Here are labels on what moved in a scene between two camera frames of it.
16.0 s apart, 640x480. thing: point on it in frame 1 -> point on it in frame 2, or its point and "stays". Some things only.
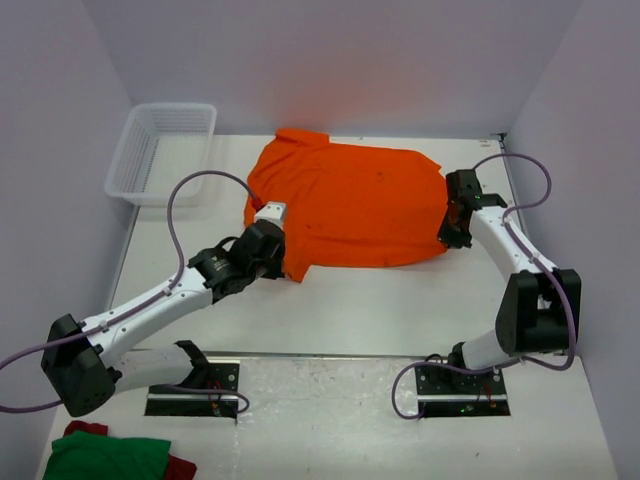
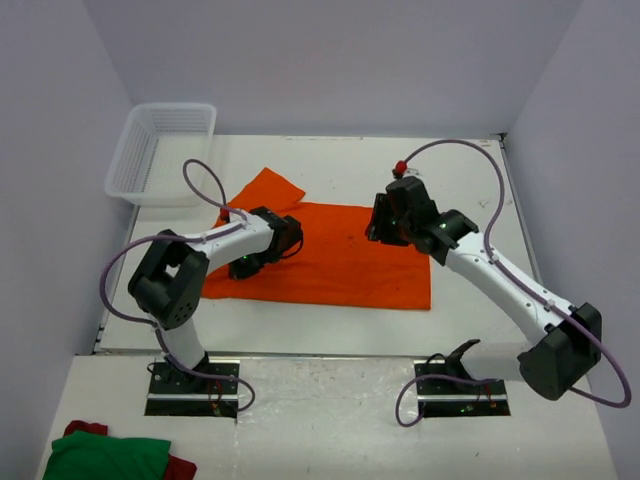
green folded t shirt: [85, 456] stays
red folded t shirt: [177, 468] stays
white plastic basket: [161, 144] stays
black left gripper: [276, 270] stays
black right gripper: [450, 241] -> [378, 230]
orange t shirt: [347, 205] -> [337, 264]
